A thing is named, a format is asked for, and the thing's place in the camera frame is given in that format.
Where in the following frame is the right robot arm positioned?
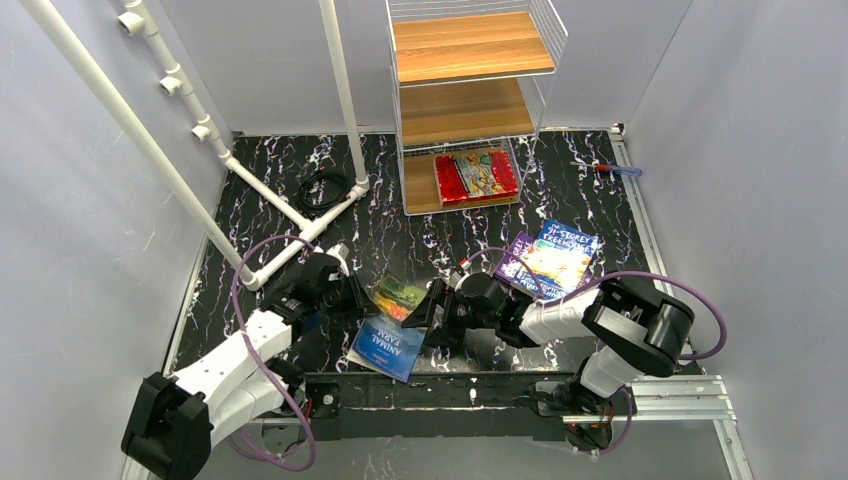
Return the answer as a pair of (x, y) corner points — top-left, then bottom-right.
(401, 272), (695, 399)

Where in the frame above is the blue 91-storey treehouse book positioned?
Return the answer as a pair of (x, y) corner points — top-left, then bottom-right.
(513, 219), (600, 300)

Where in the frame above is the blue red pen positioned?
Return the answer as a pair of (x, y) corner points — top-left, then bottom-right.
(571, 162), (643, 178)

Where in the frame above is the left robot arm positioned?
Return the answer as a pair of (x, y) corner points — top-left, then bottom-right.
(120, 244), (362, 479)

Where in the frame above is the aluminium rail frame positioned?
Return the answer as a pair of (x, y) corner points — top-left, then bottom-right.
(122, 125), (753, 480)

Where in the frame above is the white wire wooden shelf rack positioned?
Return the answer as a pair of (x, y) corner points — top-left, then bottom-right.
(386, 1), (568, 216)

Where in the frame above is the purple cable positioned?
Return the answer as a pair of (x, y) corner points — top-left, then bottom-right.
(225, 234), (319, 473)
(463, 246), (728, 455)

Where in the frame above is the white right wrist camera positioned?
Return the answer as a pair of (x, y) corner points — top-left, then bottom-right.
(447, 258), (472, 291)

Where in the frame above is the Animal Farm book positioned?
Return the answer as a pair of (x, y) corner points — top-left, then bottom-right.
(346, 273), (426, 383)

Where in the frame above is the red treehouse book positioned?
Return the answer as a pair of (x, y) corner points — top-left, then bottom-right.
(434, 150), (519, 205)

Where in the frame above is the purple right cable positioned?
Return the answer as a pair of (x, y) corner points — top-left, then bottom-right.
(463, 246), (728, 455)

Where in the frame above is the purple 52-storey treehouse book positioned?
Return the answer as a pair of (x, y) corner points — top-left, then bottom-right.
(492, 231), (578, 301)

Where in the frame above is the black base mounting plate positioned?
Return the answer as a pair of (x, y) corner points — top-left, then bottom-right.
(241, 370), (637, 452)

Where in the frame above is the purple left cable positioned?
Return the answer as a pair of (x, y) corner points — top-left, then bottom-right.
(225, 234), (319, 473)

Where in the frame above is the black coiled cable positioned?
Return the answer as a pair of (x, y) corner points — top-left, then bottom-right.
(296, 172), (356, 213)

